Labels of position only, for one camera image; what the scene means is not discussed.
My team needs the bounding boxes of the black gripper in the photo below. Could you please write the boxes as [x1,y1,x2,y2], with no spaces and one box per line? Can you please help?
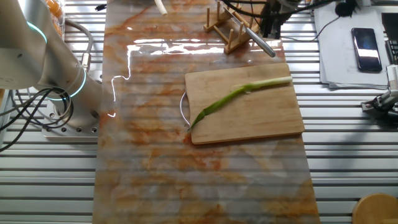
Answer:
[260,0,292,40]

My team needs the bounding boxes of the steel cleaver knife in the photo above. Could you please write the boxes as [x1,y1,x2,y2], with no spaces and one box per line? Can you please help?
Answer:
[222,2,277,58]

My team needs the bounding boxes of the wooden knife rack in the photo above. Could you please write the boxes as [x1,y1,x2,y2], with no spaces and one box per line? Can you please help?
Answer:
[203,1,265,55]

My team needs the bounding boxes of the white paper sheets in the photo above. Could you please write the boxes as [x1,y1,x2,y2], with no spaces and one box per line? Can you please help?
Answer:
[313,2,392,90]

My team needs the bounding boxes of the green scallion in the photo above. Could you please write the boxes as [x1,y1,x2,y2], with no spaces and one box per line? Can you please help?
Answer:
[188,76,294,131]

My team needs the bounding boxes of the wooden cutting board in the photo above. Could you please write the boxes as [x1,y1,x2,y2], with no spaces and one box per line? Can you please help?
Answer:
[179,63,306,146]

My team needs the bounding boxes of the black smartphone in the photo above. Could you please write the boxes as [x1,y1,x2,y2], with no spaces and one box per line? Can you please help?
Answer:
[351,27,383,73]

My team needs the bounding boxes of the long white green leek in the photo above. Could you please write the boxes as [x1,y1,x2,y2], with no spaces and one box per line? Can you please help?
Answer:
[154,0,169,16]

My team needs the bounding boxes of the black keyboard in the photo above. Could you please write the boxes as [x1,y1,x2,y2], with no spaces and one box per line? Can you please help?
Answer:
[384,39,398,66]

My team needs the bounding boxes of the orange marble pattern mat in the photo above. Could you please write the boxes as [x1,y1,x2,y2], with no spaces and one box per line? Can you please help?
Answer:
[92,0,321,224]

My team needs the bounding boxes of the wooden mug tree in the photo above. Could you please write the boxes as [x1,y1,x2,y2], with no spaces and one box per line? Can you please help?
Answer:
[352,192,398,224]

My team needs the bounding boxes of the clear plastic fruit box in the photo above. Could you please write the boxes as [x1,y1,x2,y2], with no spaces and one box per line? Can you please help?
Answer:
[43,0,66,40]

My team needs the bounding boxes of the orange fruit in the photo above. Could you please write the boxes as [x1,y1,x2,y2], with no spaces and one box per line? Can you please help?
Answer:
[46,0,63,18]

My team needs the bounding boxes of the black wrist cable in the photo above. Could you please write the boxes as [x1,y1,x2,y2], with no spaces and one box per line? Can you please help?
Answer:
[217,0,360,43]

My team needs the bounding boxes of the grey flexible hose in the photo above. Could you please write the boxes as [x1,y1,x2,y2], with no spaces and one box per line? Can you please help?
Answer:
[64,19,94,73]

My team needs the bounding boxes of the black base cable bundle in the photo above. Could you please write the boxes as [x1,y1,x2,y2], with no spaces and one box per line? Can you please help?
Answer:
[0,86,75,153]

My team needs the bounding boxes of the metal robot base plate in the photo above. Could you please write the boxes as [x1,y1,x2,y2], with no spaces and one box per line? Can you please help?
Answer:
[42,99,100,144]

